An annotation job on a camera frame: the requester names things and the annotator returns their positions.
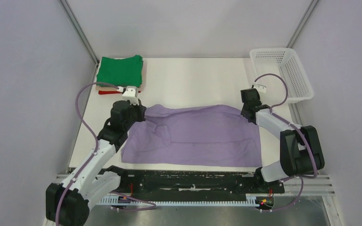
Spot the purple t shirt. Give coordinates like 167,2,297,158
121,105,262,167

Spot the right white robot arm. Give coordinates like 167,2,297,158
240,87,325,192

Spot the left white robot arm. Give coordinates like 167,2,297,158
45,86,146,226

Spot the folded red t shirt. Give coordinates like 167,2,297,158
98,90,123,95

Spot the folded green t shirt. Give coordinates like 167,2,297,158
97,55,143,88

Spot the white plastic basket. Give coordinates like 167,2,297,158
249,48,314,104

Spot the right aluminium corner rail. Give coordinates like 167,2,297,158
286,0,320,48

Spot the aluminium corner rail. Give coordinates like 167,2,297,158
59,0,99,66
286,0,320,48

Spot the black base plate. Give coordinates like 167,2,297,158
107,166,285,202

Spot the white slotted cable duct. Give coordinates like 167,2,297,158
97,195,274,207

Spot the aluminium front frame rail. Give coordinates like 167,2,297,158
52,174,336,196

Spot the left aluminium corner rail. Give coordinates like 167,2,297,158
59,0,99,66

